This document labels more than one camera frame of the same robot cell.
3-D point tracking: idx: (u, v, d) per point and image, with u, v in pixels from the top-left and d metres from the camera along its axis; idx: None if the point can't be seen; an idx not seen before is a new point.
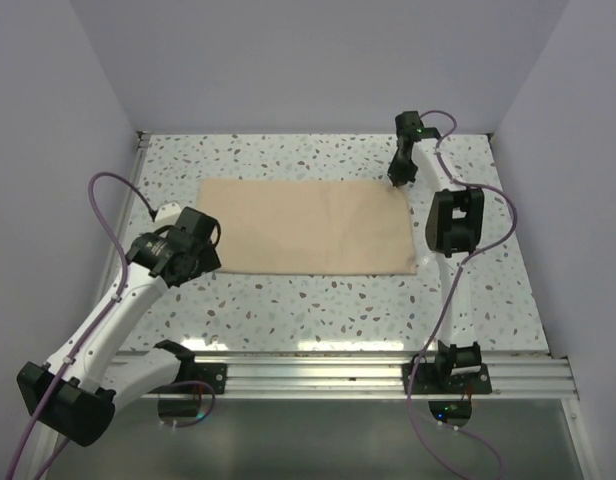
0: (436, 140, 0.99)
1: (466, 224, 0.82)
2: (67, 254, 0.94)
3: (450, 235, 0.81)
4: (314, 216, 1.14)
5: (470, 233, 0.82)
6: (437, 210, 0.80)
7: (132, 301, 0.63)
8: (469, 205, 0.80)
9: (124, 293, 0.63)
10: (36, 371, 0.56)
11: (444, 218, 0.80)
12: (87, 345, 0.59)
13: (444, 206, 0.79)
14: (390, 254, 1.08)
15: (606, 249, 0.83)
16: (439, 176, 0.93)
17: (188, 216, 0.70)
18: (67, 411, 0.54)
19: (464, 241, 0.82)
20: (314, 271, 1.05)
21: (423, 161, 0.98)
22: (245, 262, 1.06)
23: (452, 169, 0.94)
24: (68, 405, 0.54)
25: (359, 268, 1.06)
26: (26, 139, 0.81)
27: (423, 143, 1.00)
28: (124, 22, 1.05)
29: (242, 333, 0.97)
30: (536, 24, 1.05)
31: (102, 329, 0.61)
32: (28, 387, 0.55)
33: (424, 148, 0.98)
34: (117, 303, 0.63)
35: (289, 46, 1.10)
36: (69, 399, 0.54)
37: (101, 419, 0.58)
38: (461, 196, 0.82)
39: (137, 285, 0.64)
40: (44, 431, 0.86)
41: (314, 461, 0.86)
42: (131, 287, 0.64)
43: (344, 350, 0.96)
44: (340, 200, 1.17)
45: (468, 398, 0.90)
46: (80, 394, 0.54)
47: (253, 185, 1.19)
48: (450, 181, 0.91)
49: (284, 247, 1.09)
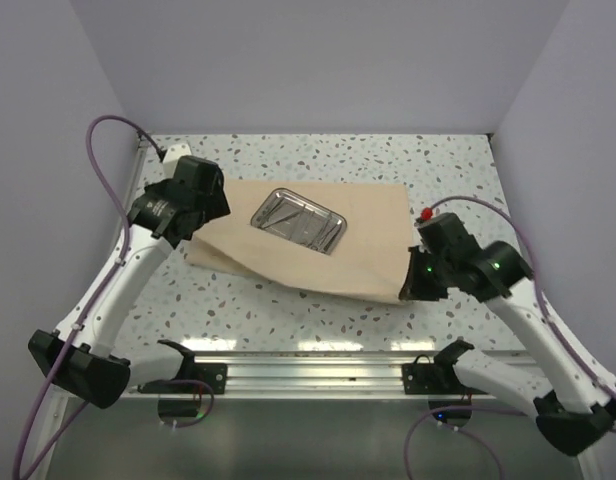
0: (534, 290, 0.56)
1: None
2: (66, 253, 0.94)
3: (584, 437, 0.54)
4: (314, 216, 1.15)
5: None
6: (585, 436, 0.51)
7: (137, 264, 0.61)
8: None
9: (128, 257, 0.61)
10: (46, 337, 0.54)
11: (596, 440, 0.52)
12: (94, 311, 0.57)
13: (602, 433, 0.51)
14: (391, 255, 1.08)
15: (607, 249, 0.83)
16: (572, 374, 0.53)
17: (187, 167, 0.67)
18: (81, 377, 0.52)
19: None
20: None
21: (522, 330, 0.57)
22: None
23: (583, 353, 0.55)
24: (82, 371, 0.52)
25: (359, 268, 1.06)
26: (26, 137, 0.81)
27: (517, 299, 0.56)
28: (125, 22, 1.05)
29: (242, 332, 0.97)
30: (535, 24, 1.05)
31: (108, 295, 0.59)
32: (40, 353, 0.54)
33: (523, 310, 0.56)
34: (121, 267, 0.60)
35: (289, 46, 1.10)
36: (83, 364, 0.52)
37: (118, 386, 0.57)
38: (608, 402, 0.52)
39: (140, 248, 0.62)
40: (46, 421, 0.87)
41: (313, 461, 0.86)
42: (135, 249, 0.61)
43: (344, 350, 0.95)
44: (340, 200, 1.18)
45: (468, 398, 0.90)
46: (91, 359, 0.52)
47: (253, 185, 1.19)
48: (594, 381, 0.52)
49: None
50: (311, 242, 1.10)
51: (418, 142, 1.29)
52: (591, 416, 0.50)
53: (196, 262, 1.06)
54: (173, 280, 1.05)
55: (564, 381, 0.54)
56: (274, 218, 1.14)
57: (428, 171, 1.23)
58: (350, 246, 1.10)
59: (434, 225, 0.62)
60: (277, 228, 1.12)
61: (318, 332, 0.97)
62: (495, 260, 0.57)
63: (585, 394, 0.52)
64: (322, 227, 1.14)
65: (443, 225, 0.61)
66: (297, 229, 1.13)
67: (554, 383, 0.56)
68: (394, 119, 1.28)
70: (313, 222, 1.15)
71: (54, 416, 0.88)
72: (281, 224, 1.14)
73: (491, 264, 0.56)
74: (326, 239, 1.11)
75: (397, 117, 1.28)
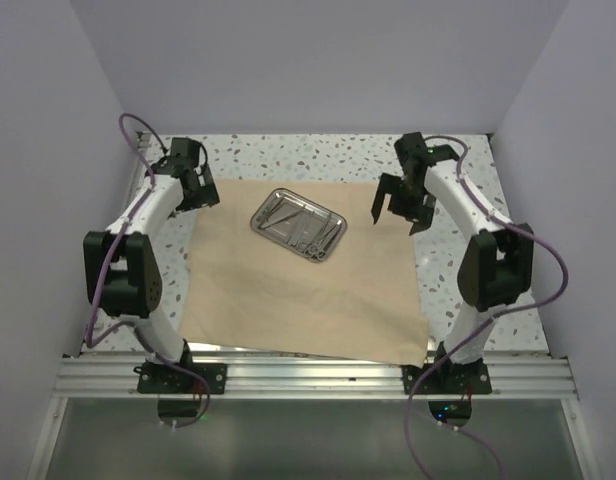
0: (455, 166, 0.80)
1: (511, 269, 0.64)
2: (67, 253, 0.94)
3: (496, 286, 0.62)
4: (314, 216, 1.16)
5: (519, 280, 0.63)
6: (476, 255, 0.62)
7: (165, 193, 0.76)
8: (516, 246, 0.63)
9: (157, 187, 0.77)
10: (98, 237, 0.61)
11: (487, 264, 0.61)
12: (139, 216, 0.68)
13: (487, 250, 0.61)
14: (391, 256, 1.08)
15: (606, 250, 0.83)
16: (470, 211, 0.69)
17: (180, 143, 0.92)
18: (133, 257, 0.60)
19: (510, 290, 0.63)
20: (315, 272, 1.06)
21: (444, 191, 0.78)
22: (246, 262, 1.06)
23: (488, 203, 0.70)
24: (135, 249, 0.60)
25: (358, 268, 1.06)
26: (27, 136, 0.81)
27: (441, 169, 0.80)
28: (125, 24, 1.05)
29: (243, 331, 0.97)
30: (536, 24, 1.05)
31: (147, 209, 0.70)
32: (94, 251, 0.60)
33: (443, 176, 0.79)
34: (153, 193, 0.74)
35: (289, 47, 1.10)
36: (138, 246, 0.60)
37: (152, 289, 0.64)
38: (501, 233, 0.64)
39: (164, 184, 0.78)
40: (45, 426, 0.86)
41: (314, 461, 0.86)
42: (162, 182, 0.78)
43: (344, 351, 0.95)
44: (339, 200, 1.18)
45: (468, 398, 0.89)
46: (144, 240, 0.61)
47: (253, 186, 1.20)
48: (486, 216, 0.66)
49: (284, 247, 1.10)
50: (311, 242, 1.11)
51: None
52: (478, 239, 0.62)
53: (197, 261, 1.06)
54: (173, 279, 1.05)
55: (466, 220, 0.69)
56: (273, 218, 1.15)
57: None
58: (349, 246, 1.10)
59: (400, 142, 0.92)
60: (277, 228, 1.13)
61: (318, 332, 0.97)
62: (432, 149, 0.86)
63: (475, 223, 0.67)
64: (322, 227, 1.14)
65: (406, 140, 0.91)
66: (297, 229, 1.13)
67: (463, 227, 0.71)
68: (394, 119, 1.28)
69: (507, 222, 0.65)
70: (312, 222, 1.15)
71: (54, 416, 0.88)
72: (281, 224, 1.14)
73: (427, 149, 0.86)
74: (326, 239, 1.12)
75: (397, 118, 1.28)
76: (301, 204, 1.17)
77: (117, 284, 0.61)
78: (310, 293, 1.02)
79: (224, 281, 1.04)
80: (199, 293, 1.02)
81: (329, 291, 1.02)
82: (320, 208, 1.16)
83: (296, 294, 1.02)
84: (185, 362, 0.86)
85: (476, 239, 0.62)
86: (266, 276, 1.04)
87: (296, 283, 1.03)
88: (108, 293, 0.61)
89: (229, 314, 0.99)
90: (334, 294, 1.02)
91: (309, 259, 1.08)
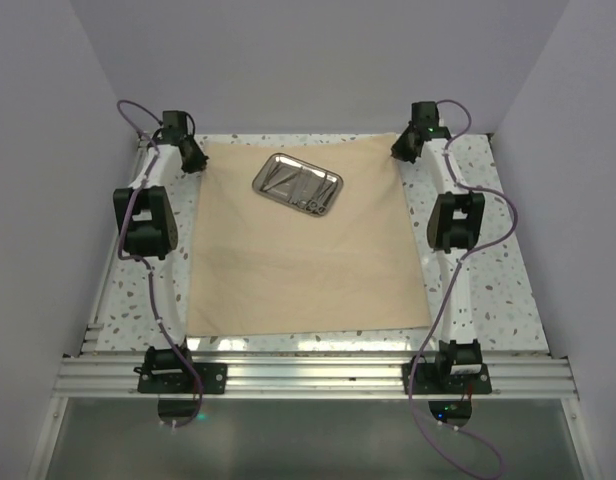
0: (446, 142, 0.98)
1: (466, 225, 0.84)
2: (67, 252, 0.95)
3: (449, 235, 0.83)
4: (312, 175, 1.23)
5: (470, 235, 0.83)
6: (439, 211, 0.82)
7: (170, 152, 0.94)
8: (471, 207, 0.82)
9: (160, 150, 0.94)
10: (125, 193, 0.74)
11: (445, 217, 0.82)
12: (153, 174, 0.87)
13: (446, 207, 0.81)
14: (387, 214, 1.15)
15: (605, 250, 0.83)
16: (444, 177, 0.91)
17: (169, 116, 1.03)
18: (156, 206, 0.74)
19: (463, 241, 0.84)
20: (313, 237, 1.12)
21: (432, 161, 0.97)
22: (249, 223, 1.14)
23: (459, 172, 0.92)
24: (157, 197, 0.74)
25: (353, 226, 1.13)
26: (28, 138, 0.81)
27: (433, 144, 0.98)
28: (125, 24, 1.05)
29: (245, 310, 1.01)
30: (538, 22, 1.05)
31: (157, 168, 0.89)
32: (122, 204, 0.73)
33: (434, 149, 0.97)
34: (159, 154, 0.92)
35: (289, 47, 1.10)
36: (160, 195, 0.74)
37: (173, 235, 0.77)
38: (464, 198, 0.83)
39: (168, 148, 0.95)
40: (45, 428, 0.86)
41: (314, 461, 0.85)
42: (165, 149, 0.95)
43: (344, 350, 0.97)
44: (336, 159, 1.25)
45: (468, 397, 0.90)
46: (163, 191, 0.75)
47: (252, 153, 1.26)
48: (454, 183, 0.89)
49: (286, 206, 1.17)
50: (310, 198, 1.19)
51: None
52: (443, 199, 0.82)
53: (201, 240, 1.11)
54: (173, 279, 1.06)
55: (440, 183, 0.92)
56: (273, 181, 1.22)
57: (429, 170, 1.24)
58: (347, 201, 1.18)
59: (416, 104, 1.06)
60: (278, 189, 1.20)
61: (318, 297, 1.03)
62: (431, 124, 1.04)
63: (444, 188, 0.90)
64: (320, 184, 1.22)
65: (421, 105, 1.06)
66: (297, 189, 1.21)
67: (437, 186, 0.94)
68: (394, 119, 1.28)
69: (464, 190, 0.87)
70: (311, 181, 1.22)
71: (54, 416, 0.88)
72: (281, 185, 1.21)
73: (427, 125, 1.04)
74: (325, 193, 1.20)
75: (397, 118, 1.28)
76: (298, 165, 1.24)
77: (144, 229, 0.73)
78: (309, 262, 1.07)
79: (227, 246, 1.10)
80: (203, 262, 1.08)
81: (323, 257, 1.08)
82: (316, 169, 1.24)
83: (294, 257, 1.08)
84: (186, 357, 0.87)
85: (443, 200, 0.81)
86: (266, 247, 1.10)
87: (292, 250, 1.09)
88: (134, 237, 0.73)
89: (232, 275, 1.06)
90: (335, 254, 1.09)
91: (308, 213, 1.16)
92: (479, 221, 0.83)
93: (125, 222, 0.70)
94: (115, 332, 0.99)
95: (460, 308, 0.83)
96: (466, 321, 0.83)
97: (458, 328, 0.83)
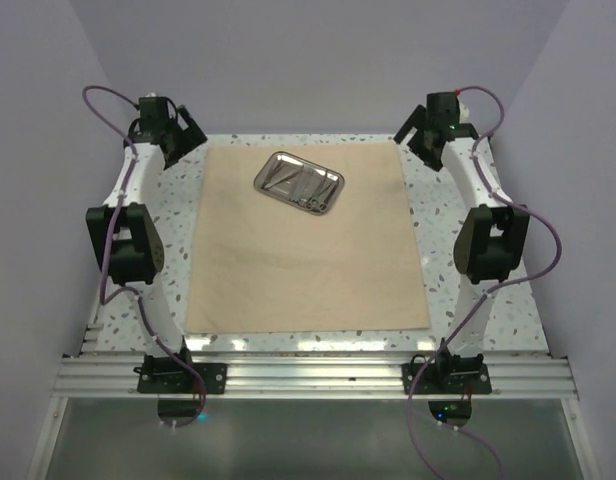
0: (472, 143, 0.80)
1: (503, 245, 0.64)
2: (65, 252, 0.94)
3: (484, 258, 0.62)
4: (313, 174, 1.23)
5: (508, 257, 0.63)
6: (471, 226, 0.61)
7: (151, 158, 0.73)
8: (510, 222, 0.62)
9: (140, 155, 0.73)
10: (100, 212, 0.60)
11: (479, 235, 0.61)
12: (131, 186, 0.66)
13: (481, 223, 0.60)
14: (388, 214, 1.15)
15: (605, 250, 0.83)
16: (474, 187, 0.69)
17: (147, 102, 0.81)
18: (136, 227, 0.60)
19: (499, 267, 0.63)
20: (314, 237, 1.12)
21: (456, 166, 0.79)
22: (250, 222, 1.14)
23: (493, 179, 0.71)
24: (137, 218, 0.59)
25: (354, 225, 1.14)
26: (27, 137, 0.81)
27: (457, 145, 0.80)
28: (125, 24, 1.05)
29: (246, 309, 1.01)
30: (537, 22, 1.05)
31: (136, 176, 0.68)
32: (96, 226, 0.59)
33: (457, 151, 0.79)
34: (137, 161, 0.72)
35: (288, 47, 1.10)
36: (139, 215, 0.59)
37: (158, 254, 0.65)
38: (502, 210, 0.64)
39: (148, 152, 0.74)
40: (44, 428, 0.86)
41: (314, 461, 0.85)
42: (144, 150, 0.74)
43: (344, 350, 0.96)
44: (337, 159, 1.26)
45: (468, 398, 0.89)
46: (143, 207, 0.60)
47: (253, 151, 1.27)
48: (488, 193, 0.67)
49: (288, 204, 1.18)
50: (311, 196, 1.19)
51: None
52: (474, 211, 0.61)
53: (202, 240, 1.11)
54: (173, 280, 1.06)
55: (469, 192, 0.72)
56: (274, 180, 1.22)
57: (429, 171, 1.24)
58: (348, 200, 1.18)
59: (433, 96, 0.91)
60: (280, 187, 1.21)
61: (317, 297, 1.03)
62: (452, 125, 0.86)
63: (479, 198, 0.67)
64: (321, 183, 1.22)
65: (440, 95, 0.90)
66: (298, 187, 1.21)
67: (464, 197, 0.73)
68: (394, 119, 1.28)
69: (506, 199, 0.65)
70: (312, 180, 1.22)
71: (54, 416, 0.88)
72: (282, 184, 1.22)
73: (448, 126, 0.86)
74: (325, 191, 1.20)
75: (396, 117, 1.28)
76: (300, 164, 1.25)
77: (127, 253, 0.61)
78: (310, 262, 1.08)
79: (228, 244, 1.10)
80: (204, 261, 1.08)
81: (324, 257, 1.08)
82: (317, 168, 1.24)
83: (295, 256, 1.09)
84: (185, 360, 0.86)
85: (473, 213, 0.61)
86: (266, 248, 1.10)
87: (292, 250, 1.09)
88: (117, 264, 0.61)
89: (233, 274, 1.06)
90: (336, 254, 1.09)
91: (309, 211, 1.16)
92: (521, 240, 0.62)
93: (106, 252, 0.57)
94: (115, 332, 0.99)
95: (473, 332, 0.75)
96: (475, 341, 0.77)
97: (465, 346, 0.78)
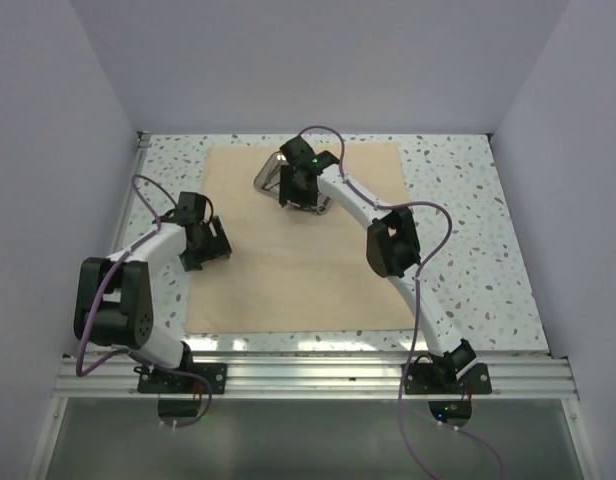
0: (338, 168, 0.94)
1: (403, 239, 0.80)
2: (66, 253, 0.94)
3: (395, 257, 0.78)
4: None
5: (412, 246, 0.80)
6: (375, 241, 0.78)
7: (170, 233, 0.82)
8: (401, 223, 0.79)
9: (162, 229, 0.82)
10: (97, 264, 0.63)
11: (385, 244, 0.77)
12: (140, 249, 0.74)
13: (380, 234, 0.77)
14: None
15: (605, 250, 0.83)
16: (361, 205, 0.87)
17: (188, 196, 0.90)
18: (128, 287, 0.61)
19: (409, 256, 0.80)
20: (314, 239, 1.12)
21: (337, 193, 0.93)
22: (251, 222, 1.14)
23: (371, 193, 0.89)
24: (132, 277, 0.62)
25: (353, 226, 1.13)
26: (26, 137, 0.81)
27: (327, 176, 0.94)
28: (125, 25, 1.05)
29: (247, 311, 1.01)
30: (537, 23, 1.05)
31: (151, 243, 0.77)
32: (89, 277, 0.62)
33: (331, 181, 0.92)
34: (157, 233, 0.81)
35: (289, 47, 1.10)
36: (135, 273, 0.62)
37: (143, 326, 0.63)
38: (390, 218, 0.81)
39: (171, 229, 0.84)
40: (44, 430, 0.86)
41: (314, 460, 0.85)
42: (167, 229, 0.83)
43: (344, 350, 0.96)
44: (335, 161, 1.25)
45: (468, 398, 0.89)
46: (142, 268, 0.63)
47: (254, 151, 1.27)
48: (374, 208, 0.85)
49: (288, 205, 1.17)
50: None
51: (418, 142, 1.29)
52: (373, 228, 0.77)
53: None
54: (173, 279, 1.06)
55: (360, 216, 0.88)
56: (275, 179, 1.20)
57: (428, 171, 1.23)
58: None
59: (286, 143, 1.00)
60: None
61: (316, 298, 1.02)
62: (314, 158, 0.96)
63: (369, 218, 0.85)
64: None
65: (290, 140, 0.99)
66: None
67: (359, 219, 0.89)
68: (394, 119, 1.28)
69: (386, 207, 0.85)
70: None
71: (54, 416, 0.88)
72: None
73: (310, 161, 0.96)
74: None
75: (397, 118, 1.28)
76: None
77: (109, 316, 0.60)
78: (309, 263, 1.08)
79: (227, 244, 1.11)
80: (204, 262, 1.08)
81: (324, 258, 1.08)
82: None
83: (296, 257, 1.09)
84: (185, 363, 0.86)
85: (372, 229, 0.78)
86: (265, 249, 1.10)
87: (292, 251, 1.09)
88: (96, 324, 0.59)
89: (233, 275, 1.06)
90: (335, 255, 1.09)
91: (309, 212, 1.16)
92: (415, 233, 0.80)
93: (93, 306, 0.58)
94: None
95: (438, 319, 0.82)
96: (449, 327, 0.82)
97: (444, 338, 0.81)
